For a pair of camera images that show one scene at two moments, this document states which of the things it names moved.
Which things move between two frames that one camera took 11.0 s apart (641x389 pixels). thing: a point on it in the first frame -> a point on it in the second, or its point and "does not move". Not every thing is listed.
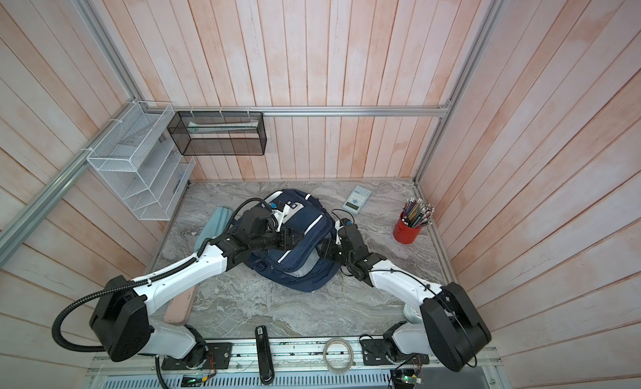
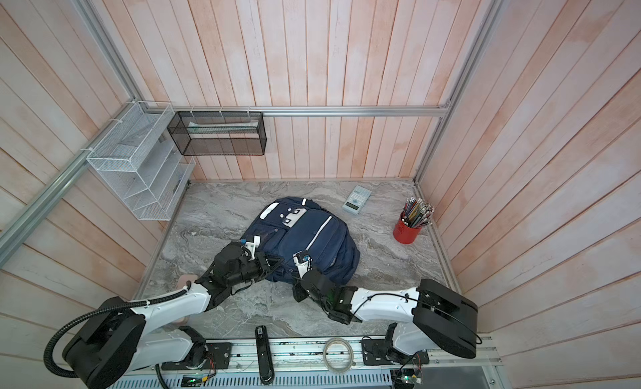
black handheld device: (266, 376) does not move
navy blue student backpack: (305, 269) does not move
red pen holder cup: (403, 232) does not move
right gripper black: (326, 250) -> (300, 292)
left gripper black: (286, 238) -> (264, 265)
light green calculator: (356, 199) does not move
